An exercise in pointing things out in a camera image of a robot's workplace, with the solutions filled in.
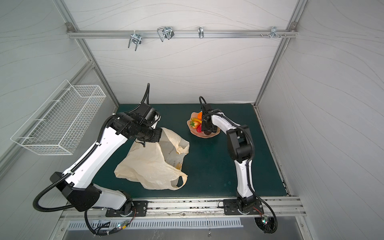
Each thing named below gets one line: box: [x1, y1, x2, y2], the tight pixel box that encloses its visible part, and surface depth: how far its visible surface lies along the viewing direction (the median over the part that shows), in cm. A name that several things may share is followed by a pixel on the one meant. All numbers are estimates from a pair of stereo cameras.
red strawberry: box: [190, 120, 201, 129], surface depth 103 cm
